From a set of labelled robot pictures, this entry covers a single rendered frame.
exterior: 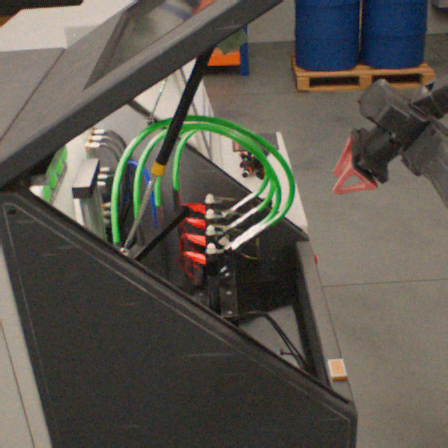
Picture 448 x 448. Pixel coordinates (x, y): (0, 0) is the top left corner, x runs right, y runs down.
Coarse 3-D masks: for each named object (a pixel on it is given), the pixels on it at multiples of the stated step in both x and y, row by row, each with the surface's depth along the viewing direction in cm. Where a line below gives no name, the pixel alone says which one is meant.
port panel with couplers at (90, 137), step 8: (88, 136) 159; (96, 136) 159; (88, 144) 155; (96, 144) 155; (88, 152) 158; (104, 168) 167; (104, 176) 164; (104, 208) 173; (104, 216) 169; (104, 224) 165
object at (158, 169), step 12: (204, 60) 93; (192, 72) 94; (204, 72) 94; (192, 84) 95; (192, 96) 96; (180, 108) 97; (180, 120) 98; (168, 132) 99; (168, 144) 99; (168, 156) 101; (156, 168) 102; (156, 180) 103; (144, 204) 105; (132, 228) 108
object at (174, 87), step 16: (96, 0) 183; (112, 0) 182; (128, 0) 180; (80, 16) 165; (96, 16) 164; (80, 32) 158; (176, 80) 166; (144, 96) 166; (176, 96) 166; (160, 112) 168; (192, 112) 179; (192, 144) 172
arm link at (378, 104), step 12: (372, 96) 109; (384, 96) 107; (396, 96) 109; (360, 108) 111; (372, 108) 108; (384, 108) 106; (396, 108) 107; (372, 120) 109; (384, 120) 107; (396, 120) 107; (408, 120) 108; (420, 120) 108; (432, 120) 108; (396, 132) 109; (408, 132) 109; (420, 132) 110; (444, 132) 106; (408, 144) 111; (408, 168) 109
